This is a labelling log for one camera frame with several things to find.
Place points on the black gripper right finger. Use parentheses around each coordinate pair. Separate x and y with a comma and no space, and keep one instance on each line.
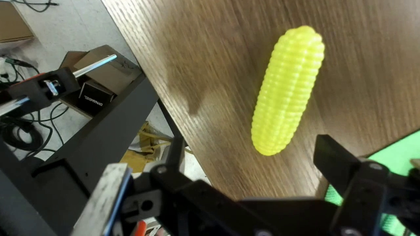
(363,187)

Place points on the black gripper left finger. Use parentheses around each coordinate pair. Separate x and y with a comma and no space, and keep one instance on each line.
(103,201)

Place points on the green cloth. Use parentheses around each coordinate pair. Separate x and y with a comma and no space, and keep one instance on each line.
(401,157)

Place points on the yellow toy corn cob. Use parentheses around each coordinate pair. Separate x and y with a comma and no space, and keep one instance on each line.
(289,86)

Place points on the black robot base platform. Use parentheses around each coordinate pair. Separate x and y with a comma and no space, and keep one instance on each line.
(100,144)

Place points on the tan crumpled paper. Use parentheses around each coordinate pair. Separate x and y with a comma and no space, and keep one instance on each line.
(146,148)

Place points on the flat cardboard piece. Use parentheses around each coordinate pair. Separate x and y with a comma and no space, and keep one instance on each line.
(14,24)

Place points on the silver aluminium rail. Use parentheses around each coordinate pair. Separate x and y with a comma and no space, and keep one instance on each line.
(94,65)

